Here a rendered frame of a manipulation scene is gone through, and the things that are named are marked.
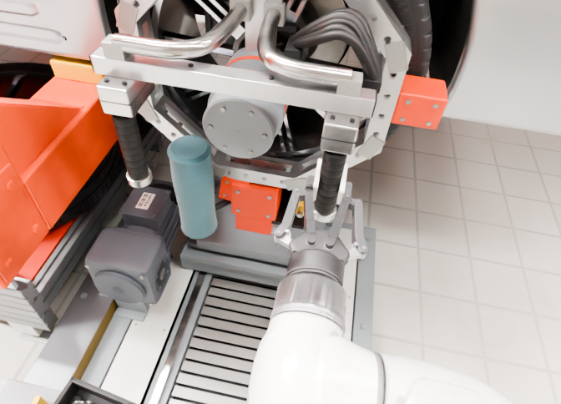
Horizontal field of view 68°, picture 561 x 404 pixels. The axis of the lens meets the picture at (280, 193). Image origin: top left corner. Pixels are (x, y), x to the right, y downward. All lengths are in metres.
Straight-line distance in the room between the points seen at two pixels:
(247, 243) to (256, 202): 0.31
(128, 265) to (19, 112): 0.43
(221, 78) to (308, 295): 0.33
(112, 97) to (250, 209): 0.52
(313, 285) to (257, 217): 0.61
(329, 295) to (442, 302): 1.15
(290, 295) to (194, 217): 0.51
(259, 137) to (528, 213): 1.56
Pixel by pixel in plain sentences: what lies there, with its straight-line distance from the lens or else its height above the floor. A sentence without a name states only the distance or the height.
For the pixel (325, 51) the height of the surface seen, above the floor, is 0.81.
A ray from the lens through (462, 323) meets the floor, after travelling 1.61.
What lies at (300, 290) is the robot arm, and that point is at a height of 0.87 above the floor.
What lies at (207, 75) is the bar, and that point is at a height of 0.98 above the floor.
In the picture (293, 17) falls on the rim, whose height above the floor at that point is 0.95.
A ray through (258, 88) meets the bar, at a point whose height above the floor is 0.97.
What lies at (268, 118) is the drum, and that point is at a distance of 0.69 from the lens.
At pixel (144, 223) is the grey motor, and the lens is 1.19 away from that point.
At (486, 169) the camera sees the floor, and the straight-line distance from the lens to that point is 2.21.
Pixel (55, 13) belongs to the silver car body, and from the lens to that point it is 1.16.
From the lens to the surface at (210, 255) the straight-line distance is 1.41.
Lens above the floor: 1.30
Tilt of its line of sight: 47 degrees down
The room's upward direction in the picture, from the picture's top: 5 degrees clockwise
